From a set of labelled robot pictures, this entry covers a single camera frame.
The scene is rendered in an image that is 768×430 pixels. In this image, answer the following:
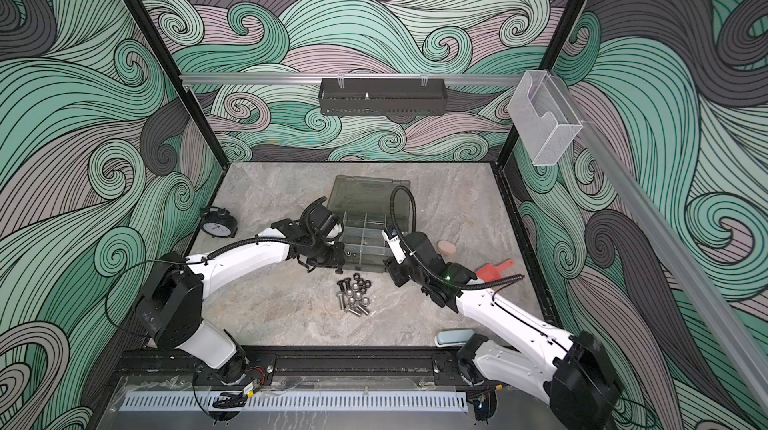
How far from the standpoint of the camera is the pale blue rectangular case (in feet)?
2.51

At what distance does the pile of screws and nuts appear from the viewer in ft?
2.76

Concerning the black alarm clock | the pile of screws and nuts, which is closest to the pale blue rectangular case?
the pile of screws and nuts

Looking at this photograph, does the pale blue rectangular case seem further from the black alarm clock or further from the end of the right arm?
the black alarm clock

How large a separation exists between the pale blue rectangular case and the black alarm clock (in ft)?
2.39

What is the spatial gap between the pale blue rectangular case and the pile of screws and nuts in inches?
8.1

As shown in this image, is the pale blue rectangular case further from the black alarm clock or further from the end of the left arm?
the black alarm clock

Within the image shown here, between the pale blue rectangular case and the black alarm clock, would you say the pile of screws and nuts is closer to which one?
the pale blue rectangular case

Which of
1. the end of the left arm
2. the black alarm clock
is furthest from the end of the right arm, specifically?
the black alarm clock

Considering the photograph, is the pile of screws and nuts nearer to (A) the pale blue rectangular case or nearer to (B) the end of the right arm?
(A) the pale blue rectangular case

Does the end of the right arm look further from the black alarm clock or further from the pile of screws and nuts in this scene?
the black alarm clock

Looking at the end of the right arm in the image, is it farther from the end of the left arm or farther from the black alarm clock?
the black alarm clock

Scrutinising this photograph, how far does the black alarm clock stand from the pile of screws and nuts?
416 millimetres

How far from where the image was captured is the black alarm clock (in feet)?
3.09
